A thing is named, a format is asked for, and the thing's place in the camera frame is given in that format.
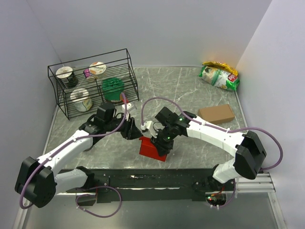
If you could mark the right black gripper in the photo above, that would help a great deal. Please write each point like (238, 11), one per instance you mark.
(163, 148)

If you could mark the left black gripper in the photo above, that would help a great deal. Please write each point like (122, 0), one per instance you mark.
(131, 132)

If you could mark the red paper box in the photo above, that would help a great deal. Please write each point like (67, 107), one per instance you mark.
(149, 150)

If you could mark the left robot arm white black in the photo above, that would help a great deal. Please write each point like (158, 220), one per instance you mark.
(40, 179)

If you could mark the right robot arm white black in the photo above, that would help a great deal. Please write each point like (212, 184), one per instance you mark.
(246, 149)

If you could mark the brown cardboard box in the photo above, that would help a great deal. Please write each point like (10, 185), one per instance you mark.
(217, 114)

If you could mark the green lidded jar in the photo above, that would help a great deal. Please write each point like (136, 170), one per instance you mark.
(112, 89)

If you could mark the white cup lower shelf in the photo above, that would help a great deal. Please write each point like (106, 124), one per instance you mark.
(81, 100)

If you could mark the white yogurt cup orange label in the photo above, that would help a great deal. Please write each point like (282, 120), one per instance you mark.
(97, 69)

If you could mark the small purple white cup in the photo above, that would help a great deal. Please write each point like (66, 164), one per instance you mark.
(87, 73)

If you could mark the foil lid dark cup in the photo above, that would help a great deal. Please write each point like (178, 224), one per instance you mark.
(66, 77)

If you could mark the green chips bag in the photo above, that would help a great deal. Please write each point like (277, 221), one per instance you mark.
(219, 78)

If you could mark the yellow chips bag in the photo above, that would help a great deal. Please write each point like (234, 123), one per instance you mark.
(222, 66)

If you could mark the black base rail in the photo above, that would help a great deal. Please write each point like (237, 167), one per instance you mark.
(152, 184)

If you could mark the black wire rack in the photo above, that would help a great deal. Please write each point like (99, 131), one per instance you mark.
(119, 65)

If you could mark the aluminium frame rail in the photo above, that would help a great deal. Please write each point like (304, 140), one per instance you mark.
(251, 205)

